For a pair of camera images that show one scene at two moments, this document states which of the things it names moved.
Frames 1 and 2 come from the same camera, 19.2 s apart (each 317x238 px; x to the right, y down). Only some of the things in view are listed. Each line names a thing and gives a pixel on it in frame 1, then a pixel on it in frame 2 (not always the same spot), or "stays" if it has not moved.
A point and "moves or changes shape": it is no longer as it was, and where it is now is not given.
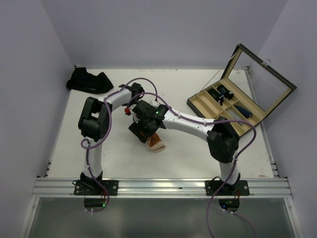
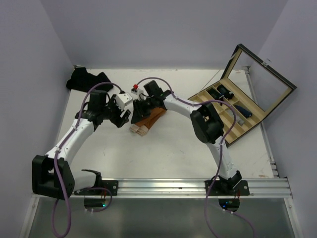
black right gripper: (135, 128) to (139, 112)
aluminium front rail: (163, 187) stays
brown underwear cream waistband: (154, 143) moves or changes shape
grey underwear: (234, 116) stays
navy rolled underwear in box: (246, 114) stays
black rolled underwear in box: (219, 97) stays
